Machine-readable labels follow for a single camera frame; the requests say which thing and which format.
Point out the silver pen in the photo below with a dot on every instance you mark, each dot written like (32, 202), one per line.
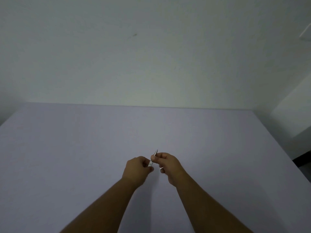
(154, 154)

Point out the person's right hand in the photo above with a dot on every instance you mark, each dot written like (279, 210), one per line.
(173, 168)

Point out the person's left fingers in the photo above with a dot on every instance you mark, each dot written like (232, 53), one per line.
(145, 163)

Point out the person's right forearm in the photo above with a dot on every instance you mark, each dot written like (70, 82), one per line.
(206, 206)

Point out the person's left forearm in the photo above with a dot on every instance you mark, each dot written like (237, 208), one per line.
(102, 207)

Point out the person's right fingers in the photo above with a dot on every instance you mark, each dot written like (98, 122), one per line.
(160, 160)

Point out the person's left hand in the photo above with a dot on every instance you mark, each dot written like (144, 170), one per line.
(134, 171)

